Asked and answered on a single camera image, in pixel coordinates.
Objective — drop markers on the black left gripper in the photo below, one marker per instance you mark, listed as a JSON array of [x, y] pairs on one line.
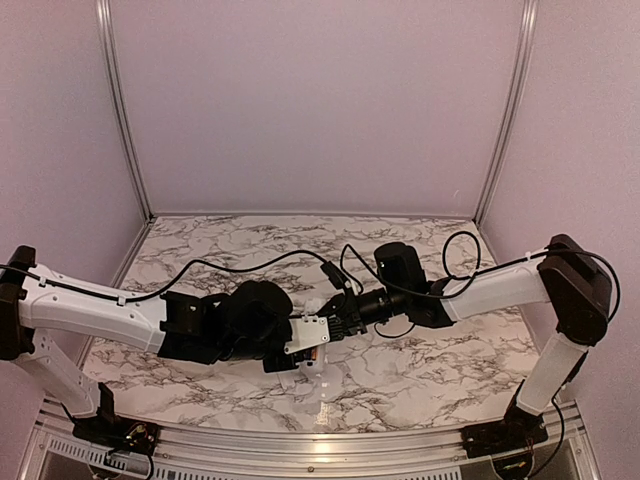
[[287, 364]]

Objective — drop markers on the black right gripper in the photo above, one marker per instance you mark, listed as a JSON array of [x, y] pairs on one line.
[[348, 320]]

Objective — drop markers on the white battery cover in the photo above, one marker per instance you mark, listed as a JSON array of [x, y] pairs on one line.
[[288, 380]]

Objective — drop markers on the white remote control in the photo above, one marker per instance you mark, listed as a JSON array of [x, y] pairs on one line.
[[310, 309]]

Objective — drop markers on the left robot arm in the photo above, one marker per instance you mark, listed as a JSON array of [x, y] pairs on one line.
[[253, 322]]

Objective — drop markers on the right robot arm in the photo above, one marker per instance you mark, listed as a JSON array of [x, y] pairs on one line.
[[582, 287]]

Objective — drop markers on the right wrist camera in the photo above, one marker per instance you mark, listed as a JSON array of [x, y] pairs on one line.
[[335, 275]]

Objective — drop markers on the aluminium front rail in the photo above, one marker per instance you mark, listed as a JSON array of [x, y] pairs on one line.
[[189, 452]]

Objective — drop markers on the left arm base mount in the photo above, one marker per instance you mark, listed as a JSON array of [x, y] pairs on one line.
[[117, 432]]

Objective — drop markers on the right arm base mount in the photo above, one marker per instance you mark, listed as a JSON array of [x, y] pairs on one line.
[[517, 429]]

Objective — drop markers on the right aluminium frame post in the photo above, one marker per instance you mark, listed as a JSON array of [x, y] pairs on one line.
[[514, 98]]

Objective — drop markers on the aluminium frame post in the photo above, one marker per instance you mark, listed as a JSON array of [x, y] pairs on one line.
[[514, 98], [108, 43]]

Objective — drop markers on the left aluminium frame post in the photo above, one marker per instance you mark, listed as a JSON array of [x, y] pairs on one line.
[[108, 43]]

